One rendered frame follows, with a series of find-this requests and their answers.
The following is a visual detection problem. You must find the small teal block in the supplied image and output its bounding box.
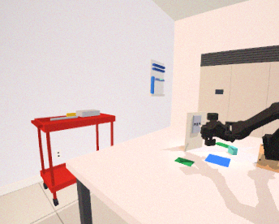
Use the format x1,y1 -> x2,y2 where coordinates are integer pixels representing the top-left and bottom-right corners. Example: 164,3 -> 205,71
227,145 -> 238,155

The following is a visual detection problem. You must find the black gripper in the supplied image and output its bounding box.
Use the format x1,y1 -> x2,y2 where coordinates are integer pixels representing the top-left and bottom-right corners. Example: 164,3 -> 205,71
204,113 -> 218,146

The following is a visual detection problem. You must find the green flat rectangular block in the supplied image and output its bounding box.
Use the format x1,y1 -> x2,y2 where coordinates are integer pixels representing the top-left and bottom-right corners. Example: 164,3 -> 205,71
216,142 -> 229,148

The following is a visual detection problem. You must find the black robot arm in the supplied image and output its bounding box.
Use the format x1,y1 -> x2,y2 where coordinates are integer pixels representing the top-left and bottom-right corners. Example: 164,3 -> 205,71
200,102 -> 279,161

